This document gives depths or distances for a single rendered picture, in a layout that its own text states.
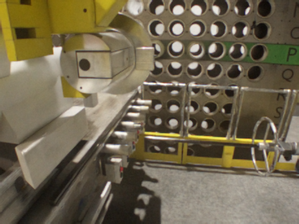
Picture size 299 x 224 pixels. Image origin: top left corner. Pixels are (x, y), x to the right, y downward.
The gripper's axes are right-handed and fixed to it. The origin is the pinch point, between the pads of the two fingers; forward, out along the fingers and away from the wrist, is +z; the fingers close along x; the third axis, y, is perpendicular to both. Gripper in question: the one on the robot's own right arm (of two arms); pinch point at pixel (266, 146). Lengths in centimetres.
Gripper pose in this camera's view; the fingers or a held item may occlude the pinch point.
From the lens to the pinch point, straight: 146.0
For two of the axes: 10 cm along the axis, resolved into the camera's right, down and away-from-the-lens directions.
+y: 0.0, -9.3, -3.8
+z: -9.9, -0.6, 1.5
